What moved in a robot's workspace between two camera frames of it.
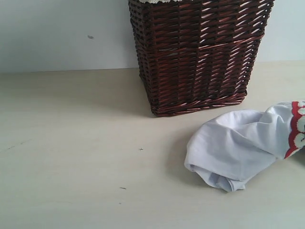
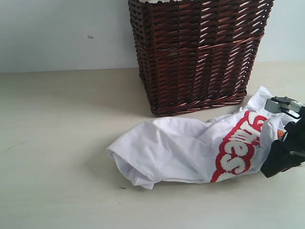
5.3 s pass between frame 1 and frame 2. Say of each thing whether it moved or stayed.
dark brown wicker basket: stayed
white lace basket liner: stayed
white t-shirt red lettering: moved
